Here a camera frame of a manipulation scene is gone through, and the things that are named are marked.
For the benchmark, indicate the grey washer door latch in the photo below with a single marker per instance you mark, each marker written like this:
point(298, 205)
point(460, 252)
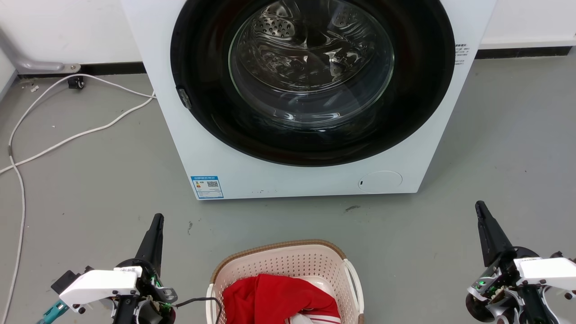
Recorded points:
point(183, 98)

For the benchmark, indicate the round white filter cover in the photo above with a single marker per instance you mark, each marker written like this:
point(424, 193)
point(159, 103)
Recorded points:
point(380, 182)

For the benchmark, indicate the black round washer door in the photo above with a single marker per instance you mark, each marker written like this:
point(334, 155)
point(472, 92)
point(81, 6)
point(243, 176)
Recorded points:
point(418, 90)

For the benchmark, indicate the white front-load washing machine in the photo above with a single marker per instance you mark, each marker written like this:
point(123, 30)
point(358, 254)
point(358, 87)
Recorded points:
point(315, 180)

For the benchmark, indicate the grey drain pipe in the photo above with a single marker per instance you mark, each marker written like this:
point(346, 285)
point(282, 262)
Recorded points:
point(27, 63)

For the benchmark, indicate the blue energy label sticker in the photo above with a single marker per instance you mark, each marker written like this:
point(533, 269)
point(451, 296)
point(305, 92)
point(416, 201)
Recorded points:
point(207, 186)

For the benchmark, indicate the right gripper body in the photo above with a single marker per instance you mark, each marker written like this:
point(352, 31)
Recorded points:
point(499, 292)

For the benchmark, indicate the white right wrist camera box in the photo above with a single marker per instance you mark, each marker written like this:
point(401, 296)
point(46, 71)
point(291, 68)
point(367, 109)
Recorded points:
point(546, 270)

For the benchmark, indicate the cream perforated laundry basket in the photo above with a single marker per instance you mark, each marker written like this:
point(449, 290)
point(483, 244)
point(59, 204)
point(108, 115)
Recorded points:
point(288, 261)

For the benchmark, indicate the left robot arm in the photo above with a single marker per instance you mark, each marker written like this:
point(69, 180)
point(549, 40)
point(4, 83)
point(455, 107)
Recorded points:
point(126, 315)

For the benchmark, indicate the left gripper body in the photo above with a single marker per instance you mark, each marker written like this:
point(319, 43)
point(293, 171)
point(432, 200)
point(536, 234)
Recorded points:
point(150, 292)

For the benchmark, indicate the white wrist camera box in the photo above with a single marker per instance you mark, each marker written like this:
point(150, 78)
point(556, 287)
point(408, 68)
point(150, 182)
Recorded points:
point(546, 270)
point(99, 285)

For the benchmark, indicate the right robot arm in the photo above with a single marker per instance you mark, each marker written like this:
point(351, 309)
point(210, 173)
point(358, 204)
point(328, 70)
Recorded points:
point(535, 308)

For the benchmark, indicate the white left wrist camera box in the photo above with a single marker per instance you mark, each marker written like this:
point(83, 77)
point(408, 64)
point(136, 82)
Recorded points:
point(99, 285)

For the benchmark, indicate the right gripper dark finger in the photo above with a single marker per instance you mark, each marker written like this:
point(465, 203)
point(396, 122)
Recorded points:
point(497, 238)
point(479, 229)

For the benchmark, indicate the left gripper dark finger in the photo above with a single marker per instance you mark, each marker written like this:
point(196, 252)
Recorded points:
point(159, 243)
point(148, 249)

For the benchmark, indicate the printed warning text sticker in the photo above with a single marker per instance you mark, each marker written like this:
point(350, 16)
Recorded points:
point(461, 53)

